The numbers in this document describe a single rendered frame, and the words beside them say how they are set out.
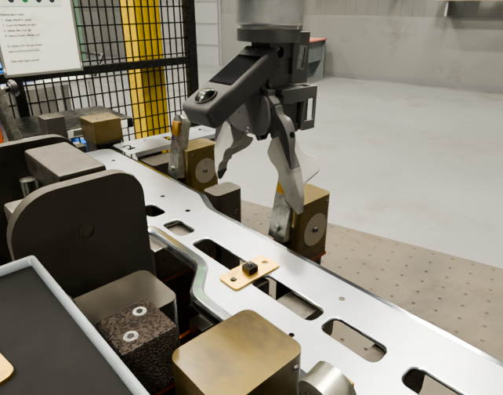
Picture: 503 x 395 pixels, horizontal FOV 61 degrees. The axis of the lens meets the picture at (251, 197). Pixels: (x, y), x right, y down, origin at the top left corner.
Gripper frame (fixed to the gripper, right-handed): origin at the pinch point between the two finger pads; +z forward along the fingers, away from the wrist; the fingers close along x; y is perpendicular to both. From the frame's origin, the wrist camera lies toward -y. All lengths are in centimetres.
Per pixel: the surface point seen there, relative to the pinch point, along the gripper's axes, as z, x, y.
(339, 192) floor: 105, 139, 222
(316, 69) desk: 78, 509, 637
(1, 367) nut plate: -3.9, -14.7, -31.8
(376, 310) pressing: 11.3, -16.2, 6.1
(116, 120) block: 5, 70, 15
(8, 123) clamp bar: -3.3, 44.8, -15.9
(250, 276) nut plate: 11.2, -0.9, -0.7
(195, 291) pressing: 11.3, 1.4, -8.2
